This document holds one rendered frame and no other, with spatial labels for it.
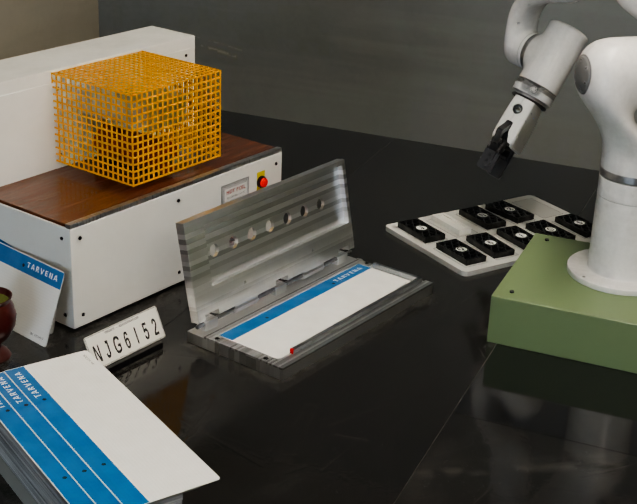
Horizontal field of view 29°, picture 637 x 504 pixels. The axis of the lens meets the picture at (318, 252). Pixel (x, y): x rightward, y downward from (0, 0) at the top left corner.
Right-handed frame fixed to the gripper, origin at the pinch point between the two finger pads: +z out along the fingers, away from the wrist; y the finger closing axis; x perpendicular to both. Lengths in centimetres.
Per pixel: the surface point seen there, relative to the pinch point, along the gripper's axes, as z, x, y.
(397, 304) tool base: 30.0, -5.5, -29.8
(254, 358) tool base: 47, 3, -57
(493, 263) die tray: 16.0, -11.1, -4.3
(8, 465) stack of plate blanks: 69, 12, -97
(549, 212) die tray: 1.3, -9.6, 24.8
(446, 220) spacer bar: 13.5, 4.9, 8.6
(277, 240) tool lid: 31, 18, -37
